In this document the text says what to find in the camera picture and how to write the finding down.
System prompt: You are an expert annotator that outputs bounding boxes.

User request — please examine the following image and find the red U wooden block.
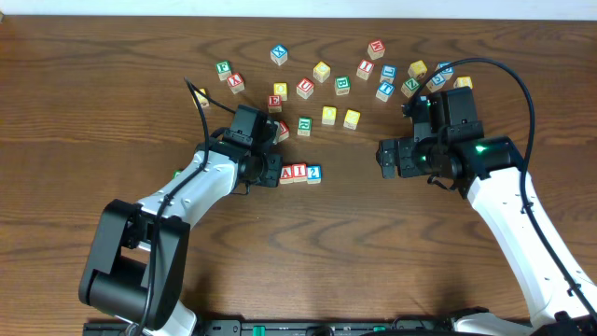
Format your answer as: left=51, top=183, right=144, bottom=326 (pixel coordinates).
left=276, top=121, right=289, bottom=143

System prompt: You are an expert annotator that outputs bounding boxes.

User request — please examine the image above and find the red A wooden block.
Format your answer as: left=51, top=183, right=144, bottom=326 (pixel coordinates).
left=279, top=165, right=294, bottom=184

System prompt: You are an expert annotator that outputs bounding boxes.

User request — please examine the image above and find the red i block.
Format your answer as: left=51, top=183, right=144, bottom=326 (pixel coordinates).
left=291, top=163, right=308, bottom=183
left=356, top=60, right=375, bottom=80

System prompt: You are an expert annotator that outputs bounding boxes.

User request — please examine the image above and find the blue 2 wooden block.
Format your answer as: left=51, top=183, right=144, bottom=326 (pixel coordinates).
left=307, top=165, right=322, bottom=184

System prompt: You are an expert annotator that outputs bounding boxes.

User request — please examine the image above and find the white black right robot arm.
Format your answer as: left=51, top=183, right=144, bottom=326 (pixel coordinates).
left=376, top=87, right=596, bottom=335

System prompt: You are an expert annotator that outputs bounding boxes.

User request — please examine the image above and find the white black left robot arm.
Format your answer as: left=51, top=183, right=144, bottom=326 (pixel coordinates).
left=78, top=105, right=283, bottom=335

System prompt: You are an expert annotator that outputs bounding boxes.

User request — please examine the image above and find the blue 5 wooden block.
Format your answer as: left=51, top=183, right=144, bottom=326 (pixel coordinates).
left=425, top=73, right=446, bottom=92

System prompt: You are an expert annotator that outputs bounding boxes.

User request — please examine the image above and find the red E wooden block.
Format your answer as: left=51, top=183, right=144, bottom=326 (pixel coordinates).
left=267, top=95, right=283, bottom=113

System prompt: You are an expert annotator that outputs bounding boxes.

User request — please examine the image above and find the yellow 8 wooden block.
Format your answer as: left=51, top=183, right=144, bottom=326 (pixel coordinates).
left=453, top=77, right=473, bottom=89

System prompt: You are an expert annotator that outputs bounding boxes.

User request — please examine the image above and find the green Z wooden block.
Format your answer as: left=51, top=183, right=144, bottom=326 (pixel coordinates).
left=401, top=77, right=420, bottom=98

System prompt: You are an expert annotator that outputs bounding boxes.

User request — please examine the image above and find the blue D upper block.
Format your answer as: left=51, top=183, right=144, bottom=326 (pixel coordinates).
left=436, top=62, right=454, bottom=80

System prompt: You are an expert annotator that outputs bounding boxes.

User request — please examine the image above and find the yellow block near E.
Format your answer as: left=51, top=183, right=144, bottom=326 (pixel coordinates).
left=273, top=82, right=288, bottom=101

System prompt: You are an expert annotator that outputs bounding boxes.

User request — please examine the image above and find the green R wooden block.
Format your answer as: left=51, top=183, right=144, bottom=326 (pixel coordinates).
left=298, top=117, right=312, bottom=136

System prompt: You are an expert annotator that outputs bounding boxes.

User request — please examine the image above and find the red X wooden block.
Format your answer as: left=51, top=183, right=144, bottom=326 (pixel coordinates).
left=226, top=73, right=245, bottom=94

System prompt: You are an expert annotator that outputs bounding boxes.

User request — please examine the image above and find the yellow block upper right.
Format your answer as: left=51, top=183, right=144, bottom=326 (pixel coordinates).
left=408, top=60, right=427, bottom=80

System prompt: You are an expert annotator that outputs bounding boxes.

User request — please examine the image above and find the yellow block far left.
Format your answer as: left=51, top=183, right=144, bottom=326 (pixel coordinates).
left=194, top=88, right=210, bottom=108

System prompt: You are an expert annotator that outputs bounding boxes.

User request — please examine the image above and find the blue T wooden block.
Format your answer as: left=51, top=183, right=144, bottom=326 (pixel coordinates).
left=376, top=80, right=396, bottom=103

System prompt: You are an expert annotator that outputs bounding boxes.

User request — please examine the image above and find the red U block upper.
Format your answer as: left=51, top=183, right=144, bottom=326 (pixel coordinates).
left=297, top=77, right=314, bottom=99

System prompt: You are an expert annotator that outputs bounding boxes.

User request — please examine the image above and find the green F wooden block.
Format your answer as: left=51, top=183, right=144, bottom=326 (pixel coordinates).
left=215, top=61, right=232, bottom=81

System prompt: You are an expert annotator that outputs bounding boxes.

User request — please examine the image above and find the blue L wooden block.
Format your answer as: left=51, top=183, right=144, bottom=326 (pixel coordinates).
left=380, top=64, right=397, bottom=84

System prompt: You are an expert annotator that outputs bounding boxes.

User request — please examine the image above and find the yellow block centre left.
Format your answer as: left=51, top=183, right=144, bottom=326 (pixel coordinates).
left=322, top=105, right=337, bottom=126

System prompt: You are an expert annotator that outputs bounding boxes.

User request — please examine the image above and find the blue X wooden block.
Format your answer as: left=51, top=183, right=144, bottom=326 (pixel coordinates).
left=271, top=45, right=288, bottom=66

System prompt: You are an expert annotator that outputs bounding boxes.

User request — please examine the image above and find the yellow block centre right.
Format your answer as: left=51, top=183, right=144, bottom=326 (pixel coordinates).
left=343, top=109, right=361, bottom=130

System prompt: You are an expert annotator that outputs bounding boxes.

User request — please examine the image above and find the yellow block upper middle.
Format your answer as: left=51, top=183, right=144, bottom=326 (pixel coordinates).
left=312, top=61, right=331, bottom=83

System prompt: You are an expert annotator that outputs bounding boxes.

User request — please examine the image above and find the red H wooden block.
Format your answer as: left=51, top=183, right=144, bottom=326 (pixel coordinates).
left=368, top=39, right=386, bottom=60

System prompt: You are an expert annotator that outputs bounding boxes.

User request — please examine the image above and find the green B wooden block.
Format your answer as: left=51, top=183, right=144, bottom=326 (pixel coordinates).
left=335, top=76, right=351, bottom=95

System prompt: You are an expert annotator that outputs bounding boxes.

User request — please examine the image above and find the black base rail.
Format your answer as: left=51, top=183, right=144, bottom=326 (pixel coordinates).
left=82, top=318, right=458, bottom=336

